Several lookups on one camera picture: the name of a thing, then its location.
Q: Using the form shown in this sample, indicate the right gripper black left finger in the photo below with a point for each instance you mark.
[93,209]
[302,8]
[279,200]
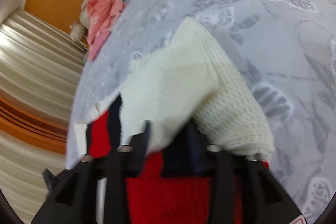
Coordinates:
[73,199]

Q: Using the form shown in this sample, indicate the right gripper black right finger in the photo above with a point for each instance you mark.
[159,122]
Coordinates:
[241,191]

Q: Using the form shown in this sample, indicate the white red black knit sweater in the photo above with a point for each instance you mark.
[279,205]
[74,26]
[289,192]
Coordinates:
[190,79]

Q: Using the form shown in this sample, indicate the beige curtain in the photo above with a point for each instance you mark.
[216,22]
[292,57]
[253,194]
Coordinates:
[40,70]

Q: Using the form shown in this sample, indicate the plush toy on nightstand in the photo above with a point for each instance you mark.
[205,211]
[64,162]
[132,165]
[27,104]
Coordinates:
[78,31]

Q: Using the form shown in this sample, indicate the grey butterfly bedspread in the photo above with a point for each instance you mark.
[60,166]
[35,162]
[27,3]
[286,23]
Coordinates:
[285,50]

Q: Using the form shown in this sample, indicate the pink garment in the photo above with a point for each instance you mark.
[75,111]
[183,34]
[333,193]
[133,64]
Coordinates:
[103,14]

